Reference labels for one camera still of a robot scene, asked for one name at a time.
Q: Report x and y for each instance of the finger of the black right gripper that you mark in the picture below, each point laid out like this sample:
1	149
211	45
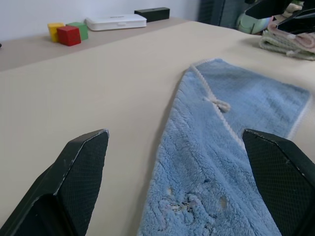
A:
268	8
300	23

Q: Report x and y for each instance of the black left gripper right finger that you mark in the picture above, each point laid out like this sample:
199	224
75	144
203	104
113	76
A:
283	177

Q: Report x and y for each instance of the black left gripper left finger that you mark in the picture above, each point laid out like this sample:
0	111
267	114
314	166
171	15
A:
73	177

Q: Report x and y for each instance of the fluffy blue towel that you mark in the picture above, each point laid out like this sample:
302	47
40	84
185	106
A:
197	147

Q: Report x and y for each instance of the folded pink towel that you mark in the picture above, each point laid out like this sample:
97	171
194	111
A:
306	40

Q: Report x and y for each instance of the folded pale green towel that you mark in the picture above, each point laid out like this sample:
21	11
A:
273	43

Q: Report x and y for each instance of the pale green plastic object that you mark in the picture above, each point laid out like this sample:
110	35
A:
248	23

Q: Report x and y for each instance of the dark slatted panel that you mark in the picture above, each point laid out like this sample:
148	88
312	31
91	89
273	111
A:
216	11

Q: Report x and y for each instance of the long black box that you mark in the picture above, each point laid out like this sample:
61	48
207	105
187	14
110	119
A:
153	13

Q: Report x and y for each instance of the red wooden block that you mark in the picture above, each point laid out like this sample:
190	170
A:
70	35

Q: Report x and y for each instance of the green wooden block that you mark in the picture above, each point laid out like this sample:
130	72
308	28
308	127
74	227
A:
82	29

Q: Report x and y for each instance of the yellow wooden block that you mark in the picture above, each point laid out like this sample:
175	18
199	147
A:
53	30

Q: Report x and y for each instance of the flat white plastic box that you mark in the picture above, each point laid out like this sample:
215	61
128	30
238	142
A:
115	22

